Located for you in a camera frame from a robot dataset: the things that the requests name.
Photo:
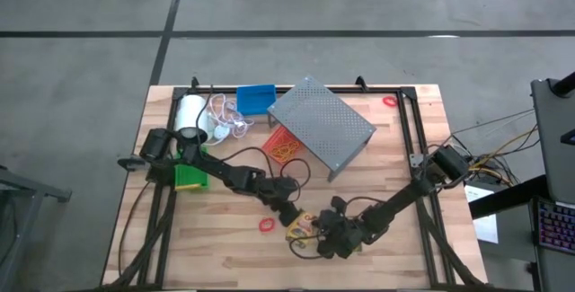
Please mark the grey metal stand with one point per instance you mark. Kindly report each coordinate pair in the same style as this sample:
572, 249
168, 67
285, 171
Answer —
45, 192

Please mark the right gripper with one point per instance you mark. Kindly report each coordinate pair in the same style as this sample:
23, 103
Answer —
341, 236

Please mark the green plastic basket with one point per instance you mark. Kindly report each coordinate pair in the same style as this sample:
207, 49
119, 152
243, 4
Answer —
191, 175

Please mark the black pole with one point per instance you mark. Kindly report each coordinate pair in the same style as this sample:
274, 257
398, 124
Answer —
566, 84

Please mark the orange plastic basket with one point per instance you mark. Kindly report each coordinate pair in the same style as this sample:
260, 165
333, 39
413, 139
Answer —
280, 132

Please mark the black aluminium frame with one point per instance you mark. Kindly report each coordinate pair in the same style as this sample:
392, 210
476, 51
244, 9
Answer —
220, 90

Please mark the blue plastic basket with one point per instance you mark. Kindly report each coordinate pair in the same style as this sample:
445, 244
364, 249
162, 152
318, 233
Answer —
256, 101

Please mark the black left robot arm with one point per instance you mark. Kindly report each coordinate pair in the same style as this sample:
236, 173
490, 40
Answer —
224, 173

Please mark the backlit keyboard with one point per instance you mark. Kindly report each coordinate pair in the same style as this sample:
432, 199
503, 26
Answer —
557, 227

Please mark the white paper sheet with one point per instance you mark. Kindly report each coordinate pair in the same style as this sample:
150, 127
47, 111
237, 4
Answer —
487, 231

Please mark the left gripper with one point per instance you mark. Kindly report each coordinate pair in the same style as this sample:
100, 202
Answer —
285, 204

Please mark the black frame clamp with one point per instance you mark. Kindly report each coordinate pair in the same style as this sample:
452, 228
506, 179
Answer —
360, 82
194, 82

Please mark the grey perforated metal shelf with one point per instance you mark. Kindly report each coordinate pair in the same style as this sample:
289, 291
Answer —
321, 121

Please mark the red coil wristband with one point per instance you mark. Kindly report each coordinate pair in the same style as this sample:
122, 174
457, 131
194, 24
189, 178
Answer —
384, 101
260, 225

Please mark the white cylindrical desk lamp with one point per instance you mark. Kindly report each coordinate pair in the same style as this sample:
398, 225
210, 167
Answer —
191, 112

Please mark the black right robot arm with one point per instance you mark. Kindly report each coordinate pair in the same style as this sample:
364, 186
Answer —
395, 202

